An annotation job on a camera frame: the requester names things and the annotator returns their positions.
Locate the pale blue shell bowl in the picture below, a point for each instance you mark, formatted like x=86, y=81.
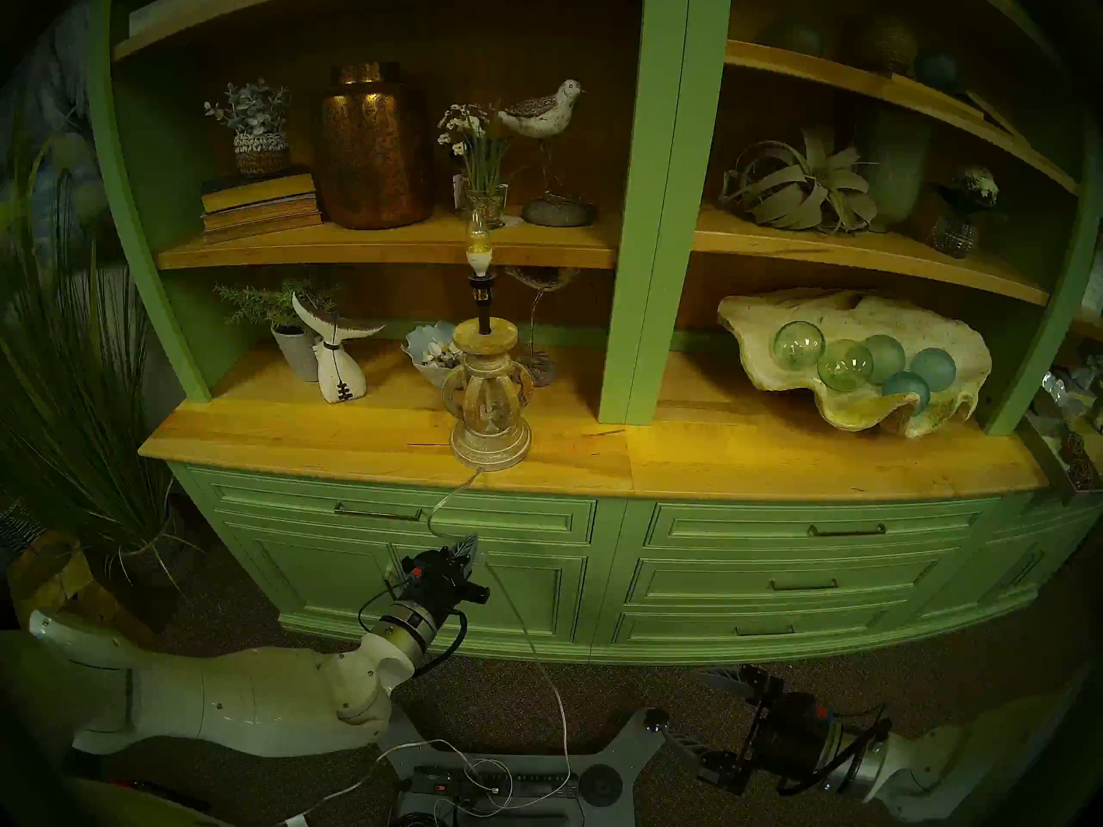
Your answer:
x=426, y=343

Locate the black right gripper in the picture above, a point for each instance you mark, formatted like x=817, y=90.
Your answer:
x=793, y=743

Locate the dark wooden crate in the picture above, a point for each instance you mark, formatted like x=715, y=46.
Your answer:
x=1047, y=459

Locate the small plant in glass pot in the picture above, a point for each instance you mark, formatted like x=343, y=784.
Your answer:
x=955, y=235

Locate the large copper vase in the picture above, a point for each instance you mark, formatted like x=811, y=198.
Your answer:
x=370, y=162

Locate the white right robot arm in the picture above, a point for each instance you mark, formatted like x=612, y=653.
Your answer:
x=931, y=774

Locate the plant in woven pot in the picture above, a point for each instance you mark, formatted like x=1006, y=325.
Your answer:
x=261, y=153

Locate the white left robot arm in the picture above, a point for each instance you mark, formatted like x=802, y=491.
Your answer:
x=241, y=705

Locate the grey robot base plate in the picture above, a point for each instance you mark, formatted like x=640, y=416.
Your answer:
x=633, y=739

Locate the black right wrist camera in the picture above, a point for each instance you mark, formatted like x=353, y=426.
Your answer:
x=800, y=713

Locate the green wooden shelf cabinet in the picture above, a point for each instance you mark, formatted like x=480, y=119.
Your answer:
x=741, y=455

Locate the giant clam shell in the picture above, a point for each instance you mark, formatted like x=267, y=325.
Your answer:
x=853, y=416

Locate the white beach sign board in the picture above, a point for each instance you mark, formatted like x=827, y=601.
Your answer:
x=172, y=7

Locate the white whale tail figurine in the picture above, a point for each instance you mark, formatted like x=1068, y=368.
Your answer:
x=340, y=377

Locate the frosted teal glass ball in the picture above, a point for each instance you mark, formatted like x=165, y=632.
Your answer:
x=935, y=369
x=888, y=356
x=906, y=390

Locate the dark teal decor ball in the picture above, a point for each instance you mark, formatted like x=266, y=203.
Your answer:
x=935, y=69

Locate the dark green decor ball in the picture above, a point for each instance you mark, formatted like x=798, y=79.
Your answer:
x=793, y=37

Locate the black power strip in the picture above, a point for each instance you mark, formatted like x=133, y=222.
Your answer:
x=448, y=786

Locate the wooden log side table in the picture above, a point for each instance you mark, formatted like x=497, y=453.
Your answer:
x=52, y=575

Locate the old yellow hardcover book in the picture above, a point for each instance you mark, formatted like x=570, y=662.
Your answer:
x=258, y=192

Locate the black base knob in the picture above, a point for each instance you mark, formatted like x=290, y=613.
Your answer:
x=656, y=718

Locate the carved wooden table lamp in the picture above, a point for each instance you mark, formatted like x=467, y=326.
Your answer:
x=489, y=442

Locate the pale green ceramic vase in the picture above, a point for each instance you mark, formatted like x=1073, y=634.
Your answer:
x=900, y=170

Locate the brown woven decor ball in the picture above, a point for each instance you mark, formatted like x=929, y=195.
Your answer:
x=888, y=43

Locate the old brown book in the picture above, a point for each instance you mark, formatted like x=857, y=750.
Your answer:
x=267, y=231
x=267, y=214

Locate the brown bird figurine on stone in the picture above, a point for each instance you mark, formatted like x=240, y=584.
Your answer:
x=543, y=276

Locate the clear green glass ball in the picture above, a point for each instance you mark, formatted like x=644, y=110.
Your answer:
x=798, y=345
x=844, y=365

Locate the candle shaped light bulb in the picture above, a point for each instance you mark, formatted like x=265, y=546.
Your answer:
x=478, y=252

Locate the flowers in glass vase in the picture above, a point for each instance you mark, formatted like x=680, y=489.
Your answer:
x=485, y=205

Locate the white speckled bird figurine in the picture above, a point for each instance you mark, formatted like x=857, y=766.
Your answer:
x=543, y=115

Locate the green herb in grey pot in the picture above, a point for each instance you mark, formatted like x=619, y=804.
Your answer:
x=297, y=351

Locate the grey air plant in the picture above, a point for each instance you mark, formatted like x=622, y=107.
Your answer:
x=801, y=192

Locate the black white striped basket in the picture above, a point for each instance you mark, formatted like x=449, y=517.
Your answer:
x=19, y=528

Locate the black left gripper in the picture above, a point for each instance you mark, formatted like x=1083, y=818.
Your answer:
x=439, y=584

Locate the tall grass in basket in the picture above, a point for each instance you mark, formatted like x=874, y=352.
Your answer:
x=77, y=386

